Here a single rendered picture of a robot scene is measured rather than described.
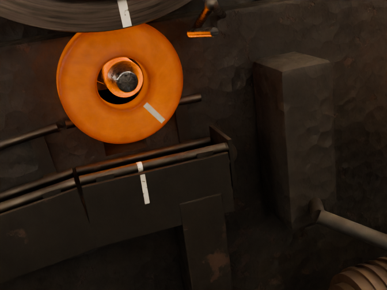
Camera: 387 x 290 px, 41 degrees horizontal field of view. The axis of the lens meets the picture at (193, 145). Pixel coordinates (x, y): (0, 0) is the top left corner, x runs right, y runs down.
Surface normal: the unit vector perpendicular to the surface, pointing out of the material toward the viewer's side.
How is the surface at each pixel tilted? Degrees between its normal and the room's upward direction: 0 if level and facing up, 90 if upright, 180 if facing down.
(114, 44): 90
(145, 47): 90
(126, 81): 90
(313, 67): 67
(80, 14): 90
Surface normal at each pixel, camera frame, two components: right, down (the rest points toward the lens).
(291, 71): 0.24, -0.09
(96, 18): 0.31, 0.29
